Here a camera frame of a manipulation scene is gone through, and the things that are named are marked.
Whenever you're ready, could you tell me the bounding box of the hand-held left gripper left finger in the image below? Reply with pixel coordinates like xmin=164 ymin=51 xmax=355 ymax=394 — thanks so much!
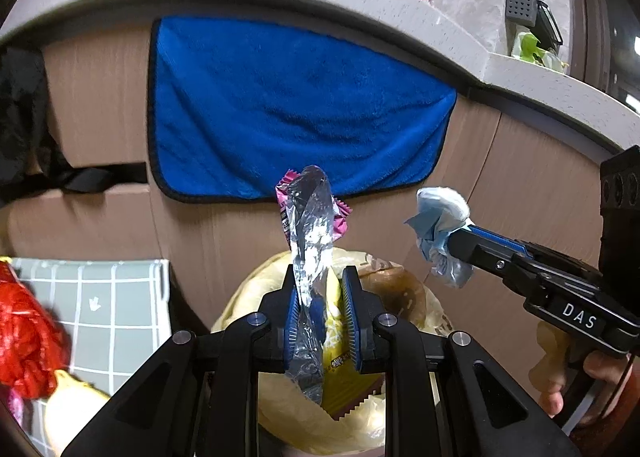
xmin=62 ymin=264 xmax=302 ymax=457

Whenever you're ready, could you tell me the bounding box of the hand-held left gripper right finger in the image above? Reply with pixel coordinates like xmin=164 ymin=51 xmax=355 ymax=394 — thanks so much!
xmin=341 ymin=266 xmax=583 ymax=457

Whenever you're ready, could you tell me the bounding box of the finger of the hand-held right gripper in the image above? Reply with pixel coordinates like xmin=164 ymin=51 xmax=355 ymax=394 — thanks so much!
xmin=465 ymin=224 xmax=533 ymax=259
xmin=448 ymin=232 xmax=527 ymax=289

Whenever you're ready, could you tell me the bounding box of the trash bin with beige bag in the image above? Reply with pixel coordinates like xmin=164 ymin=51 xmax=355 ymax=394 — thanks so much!
xmin=210 ymin=247 xmax=453 ymax=457

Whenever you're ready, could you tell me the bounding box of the pink silver snack wrapper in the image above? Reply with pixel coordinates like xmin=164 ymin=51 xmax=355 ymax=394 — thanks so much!
xmin=275 ymin=164 xmax=352 ymax=408

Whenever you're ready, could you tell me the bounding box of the person's right hand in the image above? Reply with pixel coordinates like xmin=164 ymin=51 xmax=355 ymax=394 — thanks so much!
xmin=542 ymin=351 xmax=635 ymax=419

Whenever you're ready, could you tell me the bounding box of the yellow purple snack wrapper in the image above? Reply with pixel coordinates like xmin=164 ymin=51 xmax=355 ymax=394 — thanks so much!
xmin=320 ymin=271 xmax=383 ymax=422

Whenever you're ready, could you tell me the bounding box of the green leafy vegetable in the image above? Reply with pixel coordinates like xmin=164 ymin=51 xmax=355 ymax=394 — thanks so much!
xmin=510 ymin=32 xmax=571 ymax=75

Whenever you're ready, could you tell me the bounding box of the blue towel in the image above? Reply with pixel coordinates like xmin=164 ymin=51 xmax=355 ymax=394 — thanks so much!
xmin=147 ymin=16 xmax=458 ymax=202

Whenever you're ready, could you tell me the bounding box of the black perforated utensil holder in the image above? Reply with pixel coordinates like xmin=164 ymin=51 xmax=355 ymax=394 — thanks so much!
xmin=505 ymin=0 xmax=539 ymax=28

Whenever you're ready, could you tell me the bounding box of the pale yellow bag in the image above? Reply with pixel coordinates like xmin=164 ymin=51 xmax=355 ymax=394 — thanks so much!
xmin=44 ymin=368 xmax=112 ymax=457

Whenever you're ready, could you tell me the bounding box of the red mesh bag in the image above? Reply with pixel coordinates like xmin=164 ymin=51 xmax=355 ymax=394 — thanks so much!
xmin=0 ymin=261 xmax=72 ymax=400

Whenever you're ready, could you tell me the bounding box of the black cloth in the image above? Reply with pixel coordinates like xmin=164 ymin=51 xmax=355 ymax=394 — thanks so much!
xmin=0 ymin=46 xmax=148 ymax=198

